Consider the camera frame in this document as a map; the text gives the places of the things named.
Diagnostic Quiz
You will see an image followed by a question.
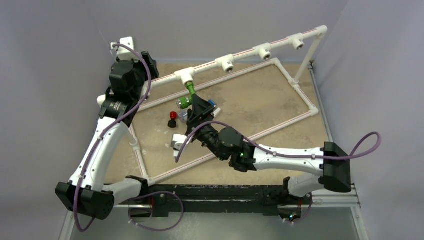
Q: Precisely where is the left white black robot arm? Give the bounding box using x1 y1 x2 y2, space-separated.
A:
55 51 159 220

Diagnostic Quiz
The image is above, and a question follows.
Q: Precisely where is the white pvc pipe frame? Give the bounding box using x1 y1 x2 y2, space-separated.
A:
96 25 329 186

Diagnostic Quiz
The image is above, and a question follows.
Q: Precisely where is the white faucet with blue handle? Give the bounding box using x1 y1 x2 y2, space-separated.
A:
208 99 222 118

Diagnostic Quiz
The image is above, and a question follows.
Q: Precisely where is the green water faucet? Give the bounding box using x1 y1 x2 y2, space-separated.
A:
176 81 196 110

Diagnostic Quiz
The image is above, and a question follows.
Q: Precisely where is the black faucet with red handle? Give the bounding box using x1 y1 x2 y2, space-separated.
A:
167 111 178 129

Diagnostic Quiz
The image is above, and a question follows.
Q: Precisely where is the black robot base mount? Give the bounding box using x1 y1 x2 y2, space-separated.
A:
123 184 312 218

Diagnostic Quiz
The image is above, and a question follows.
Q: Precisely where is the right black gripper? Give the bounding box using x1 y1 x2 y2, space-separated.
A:
184 95 226 162

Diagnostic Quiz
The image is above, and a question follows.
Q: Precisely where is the aluminium table frame rail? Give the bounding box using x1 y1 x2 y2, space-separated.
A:
67 184 362 210

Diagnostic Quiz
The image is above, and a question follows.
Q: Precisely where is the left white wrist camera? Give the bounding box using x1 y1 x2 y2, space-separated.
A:
110 36 138 61

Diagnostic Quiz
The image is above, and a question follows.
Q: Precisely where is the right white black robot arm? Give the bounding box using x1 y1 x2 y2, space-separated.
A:
186 94 352 204

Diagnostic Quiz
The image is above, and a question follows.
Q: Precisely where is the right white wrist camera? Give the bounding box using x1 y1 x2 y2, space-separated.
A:
170 134 187 159

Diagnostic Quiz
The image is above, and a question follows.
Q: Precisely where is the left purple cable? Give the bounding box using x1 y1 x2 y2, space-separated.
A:
73 42 185 233

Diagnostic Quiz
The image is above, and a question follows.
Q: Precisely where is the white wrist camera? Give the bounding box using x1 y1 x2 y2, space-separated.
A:
110 36 138 61
170 134 187 159

